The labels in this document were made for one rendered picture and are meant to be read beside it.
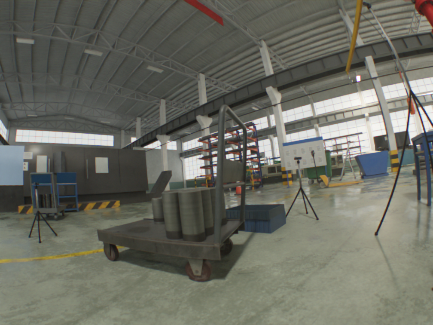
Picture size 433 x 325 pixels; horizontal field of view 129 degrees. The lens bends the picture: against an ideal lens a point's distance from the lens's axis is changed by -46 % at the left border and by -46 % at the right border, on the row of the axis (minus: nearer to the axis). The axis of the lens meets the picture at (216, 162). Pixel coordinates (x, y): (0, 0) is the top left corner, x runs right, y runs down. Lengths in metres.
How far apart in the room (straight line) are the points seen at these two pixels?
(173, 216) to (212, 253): 0.32
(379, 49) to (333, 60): 2.78
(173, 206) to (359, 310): 1.05
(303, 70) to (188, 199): 10.78
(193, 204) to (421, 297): 1.18
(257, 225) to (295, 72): 10.16
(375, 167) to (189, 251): 7.72
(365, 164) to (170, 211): 7.58
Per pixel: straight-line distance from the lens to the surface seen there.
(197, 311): 0.93
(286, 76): 11.58
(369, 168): 8.13
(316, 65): 11.28
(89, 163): 7.03
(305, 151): 8.34
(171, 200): 1.10
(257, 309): 0.90
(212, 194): 1.22
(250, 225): 2.06
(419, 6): 3.07
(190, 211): 0.99
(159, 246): 1.15
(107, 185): 7.06
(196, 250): 1.02
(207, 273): 1.12
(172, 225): 1.12
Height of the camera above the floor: 0.57
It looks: 6 degrees up
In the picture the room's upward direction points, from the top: 5 degrees counter-clockwise
